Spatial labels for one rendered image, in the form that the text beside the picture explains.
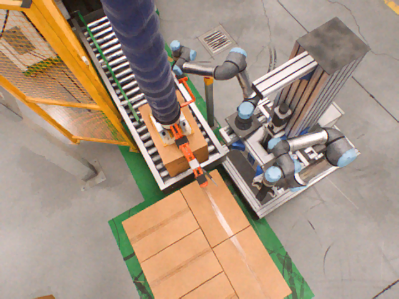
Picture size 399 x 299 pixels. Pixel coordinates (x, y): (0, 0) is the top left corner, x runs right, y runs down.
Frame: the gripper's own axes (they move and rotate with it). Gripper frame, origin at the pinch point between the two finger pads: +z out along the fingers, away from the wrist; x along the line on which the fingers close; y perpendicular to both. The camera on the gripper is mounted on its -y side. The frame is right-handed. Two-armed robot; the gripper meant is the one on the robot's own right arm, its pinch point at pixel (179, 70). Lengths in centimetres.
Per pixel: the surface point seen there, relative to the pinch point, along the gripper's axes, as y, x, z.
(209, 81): 10.3, 22.3, 19.3
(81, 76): -6, -70, -34
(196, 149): 62, -17, 22
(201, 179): 90, -27, 6
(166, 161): 59, -44, 22
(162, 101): 39, -28, -33
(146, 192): 46, -80, 117
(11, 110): 4, -117, -43
